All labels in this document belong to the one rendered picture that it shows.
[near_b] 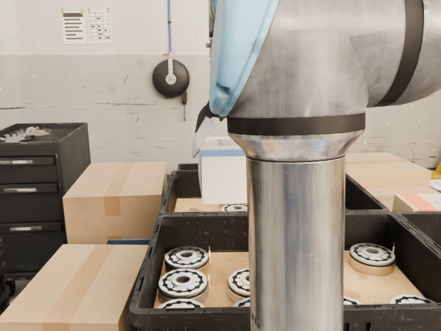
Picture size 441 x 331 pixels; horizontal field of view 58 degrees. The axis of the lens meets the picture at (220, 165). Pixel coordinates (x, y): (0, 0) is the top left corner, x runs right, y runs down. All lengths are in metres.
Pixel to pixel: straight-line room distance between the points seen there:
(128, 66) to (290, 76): 3.82
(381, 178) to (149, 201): 0.85
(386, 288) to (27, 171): 1.80
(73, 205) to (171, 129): 2.91
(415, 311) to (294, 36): 0.54
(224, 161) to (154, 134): 3.43
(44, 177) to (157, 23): 2.28
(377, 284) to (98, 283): 0.60
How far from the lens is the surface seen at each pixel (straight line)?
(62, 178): 2.19
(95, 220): 1.30
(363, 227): 1.08
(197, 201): 1.37
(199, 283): 0.86
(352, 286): 0.95
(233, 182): 0.74
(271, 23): 0.29
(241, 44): 0.28
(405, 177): 1.63
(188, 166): 2.75
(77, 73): 4.19
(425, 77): 0.34
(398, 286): 0.98
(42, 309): 0.85
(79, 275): 0.93
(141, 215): 1.28
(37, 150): 2.19
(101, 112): 4.18
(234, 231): 1.01
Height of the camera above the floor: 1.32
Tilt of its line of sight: 16 degrees down
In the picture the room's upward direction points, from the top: straight up
